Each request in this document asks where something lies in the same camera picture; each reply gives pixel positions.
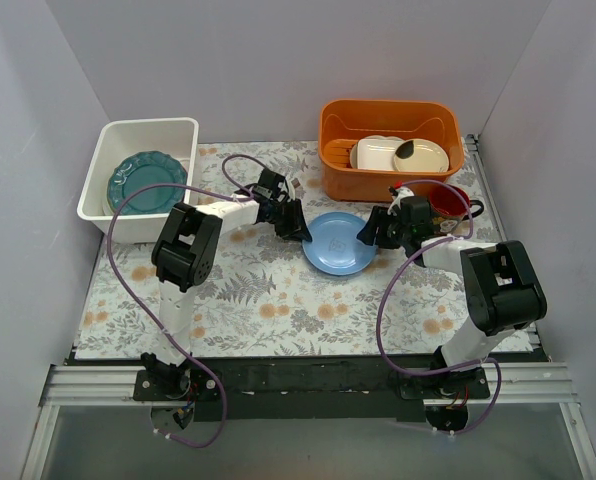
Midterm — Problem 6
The blue plate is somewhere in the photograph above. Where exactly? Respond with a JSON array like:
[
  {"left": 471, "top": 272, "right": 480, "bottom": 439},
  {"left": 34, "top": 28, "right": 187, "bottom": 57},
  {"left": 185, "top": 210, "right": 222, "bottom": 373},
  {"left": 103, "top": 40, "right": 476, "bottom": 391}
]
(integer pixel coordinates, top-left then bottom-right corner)
[{"left": 302, "top": 212, "right": 377, "bottom": 276}]

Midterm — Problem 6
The teal embossed scalloped plate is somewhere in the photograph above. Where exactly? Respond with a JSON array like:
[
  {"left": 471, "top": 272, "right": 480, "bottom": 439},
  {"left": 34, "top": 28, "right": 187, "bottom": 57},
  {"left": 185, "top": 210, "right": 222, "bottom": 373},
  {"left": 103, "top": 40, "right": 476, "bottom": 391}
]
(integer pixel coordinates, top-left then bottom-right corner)
[{"left": 106, "top": 151, "right": 188, "bottom": 215}]

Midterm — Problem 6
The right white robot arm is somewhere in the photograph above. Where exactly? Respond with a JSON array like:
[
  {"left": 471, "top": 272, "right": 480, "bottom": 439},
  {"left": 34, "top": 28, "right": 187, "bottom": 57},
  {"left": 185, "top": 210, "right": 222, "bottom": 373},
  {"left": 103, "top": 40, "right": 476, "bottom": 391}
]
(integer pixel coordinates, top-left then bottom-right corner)
[{"left": 357, "top": 196, "right": 547, "bottom": 398}]

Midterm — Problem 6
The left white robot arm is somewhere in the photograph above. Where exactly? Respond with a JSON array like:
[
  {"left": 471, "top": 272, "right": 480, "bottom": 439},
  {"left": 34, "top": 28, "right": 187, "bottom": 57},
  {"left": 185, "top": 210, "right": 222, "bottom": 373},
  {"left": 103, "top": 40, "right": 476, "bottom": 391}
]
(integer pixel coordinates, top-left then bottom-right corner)
[{"left": 141, "top": 168, "right": 312, "bottom": 400}]

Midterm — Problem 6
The orange plastic bin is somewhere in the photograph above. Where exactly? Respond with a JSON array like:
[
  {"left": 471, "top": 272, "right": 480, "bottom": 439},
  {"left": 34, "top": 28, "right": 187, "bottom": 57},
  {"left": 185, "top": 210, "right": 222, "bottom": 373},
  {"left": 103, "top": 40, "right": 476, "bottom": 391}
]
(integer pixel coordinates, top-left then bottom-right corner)
[{"left": 318, "top": 99, "right": 464, "bottom": 202}]

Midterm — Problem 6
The white plastic bin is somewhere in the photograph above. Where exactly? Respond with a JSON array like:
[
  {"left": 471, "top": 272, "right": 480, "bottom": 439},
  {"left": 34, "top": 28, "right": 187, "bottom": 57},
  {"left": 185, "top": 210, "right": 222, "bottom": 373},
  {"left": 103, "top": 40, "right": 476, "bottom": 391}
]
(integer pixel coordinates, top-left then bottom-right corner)
[{"left": 77, "top": 117, "right": 199, "bottom": 244}]

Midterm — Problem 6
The red and black mug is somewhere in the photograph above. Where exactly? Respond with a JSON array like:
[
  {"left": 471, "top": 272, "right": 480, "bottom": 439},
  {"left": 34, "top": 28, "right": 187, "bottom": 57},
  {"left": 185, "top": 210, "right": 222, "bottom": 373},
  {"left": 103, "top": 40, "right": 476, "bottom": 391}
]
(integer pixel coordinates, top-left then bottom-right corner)
[{"left": 428, "top": 186, "right": 485, "bottom": 234}]

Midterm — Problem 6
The floral patterned table mat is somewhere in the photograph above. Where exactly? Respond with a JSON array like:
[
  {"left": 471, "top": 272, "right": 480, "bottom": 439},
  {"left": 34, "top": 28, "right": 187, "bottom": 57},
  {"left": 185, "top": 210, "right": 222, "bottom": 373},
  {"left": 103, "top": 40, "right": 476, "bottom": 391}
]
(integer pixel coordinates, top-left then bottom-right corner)
[{"left": 74, "top": 140, "right": 539, "bottom": 360}]

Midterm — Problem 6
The white rectangular dish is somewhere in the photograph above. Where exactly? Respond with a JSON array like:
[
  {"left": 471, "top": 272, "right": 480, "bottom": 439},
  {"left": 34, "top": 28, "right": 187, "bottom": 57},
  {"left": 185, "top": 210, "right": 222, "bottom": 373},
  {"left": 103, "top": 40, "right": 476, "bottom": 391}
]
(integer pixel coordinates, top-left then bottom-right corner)
[{"left": 355, "top": 137, "right": 405, "bottom": 172}]

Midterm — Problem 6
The cream plate with black mark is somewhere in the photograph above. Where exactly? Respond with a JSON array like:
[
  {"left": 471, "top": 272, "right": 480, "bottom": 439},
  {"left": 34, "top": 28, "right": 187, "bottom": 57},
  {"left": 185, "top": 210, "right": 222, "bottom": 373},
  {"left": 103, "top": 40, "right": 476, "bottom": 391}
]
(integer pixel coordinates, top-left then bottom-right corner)
[{"left": 393, "top": 139, "right": 449, "bottom": 173}]

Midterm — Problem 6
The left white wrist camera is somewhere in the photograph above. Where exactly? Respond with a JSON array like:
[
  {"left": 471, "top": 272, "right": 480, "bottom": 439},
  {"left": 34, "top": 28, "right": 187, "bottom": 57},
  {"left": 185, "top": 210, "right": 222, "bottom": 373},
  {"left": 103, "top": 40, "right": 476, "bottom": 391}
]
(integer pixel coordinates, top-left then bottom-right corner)
[{"left": 284, "top": 178, "right": 301, "bottom": 201}]

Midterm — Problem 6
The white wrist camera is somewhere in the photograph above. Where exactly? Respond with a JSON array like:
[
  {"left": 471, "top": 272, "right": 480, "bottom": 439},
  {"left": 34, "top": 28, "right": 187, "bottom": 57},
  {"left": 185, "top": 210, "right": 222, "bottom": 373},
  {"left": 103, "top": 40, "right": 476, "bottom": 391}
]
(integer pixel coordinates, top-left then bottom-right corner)
[
  {"left": 388, "top": 182, "right": 415, "bottom": 214},
  {"left": 284, "top": 178, "right": 301, "bottom": 201}
]

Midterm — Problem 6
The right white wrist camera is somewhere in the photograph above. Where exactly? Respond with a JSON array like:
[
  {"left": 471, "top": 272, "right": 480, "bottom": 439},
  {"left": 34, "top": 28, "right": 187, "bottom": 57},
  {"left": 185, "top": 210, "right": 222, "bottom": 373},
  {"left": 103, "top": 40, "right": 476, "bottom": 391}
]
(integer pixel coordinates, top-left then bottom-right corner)
[{"left": 388, "top": 182, "right": 415, "bottom": 214}]

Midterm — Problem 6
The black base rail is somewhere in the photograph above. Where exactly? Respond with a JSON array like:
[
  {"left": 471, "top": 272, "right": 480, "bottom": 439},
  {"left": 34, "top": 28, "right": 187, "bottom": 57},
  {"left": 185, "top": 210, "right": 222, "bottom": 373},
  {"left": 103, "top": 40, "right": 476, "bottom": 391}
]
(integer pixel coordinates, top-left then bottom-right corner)
[{"left": 133, "top": 354, "right": 493, "bottom": 422}]

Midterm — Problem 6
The aluminium frame rail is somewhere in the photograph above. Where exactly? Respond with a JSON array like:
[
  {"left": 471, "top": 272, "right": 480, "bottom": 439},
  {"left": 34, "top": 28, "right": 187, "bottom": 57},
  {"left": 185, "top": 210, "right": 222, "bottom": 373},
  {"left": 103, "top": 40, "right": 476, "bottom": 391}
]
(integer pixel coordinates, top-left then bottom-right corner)
[{"left": 465, "top": 132, "right": 596, "bottom": 480}]

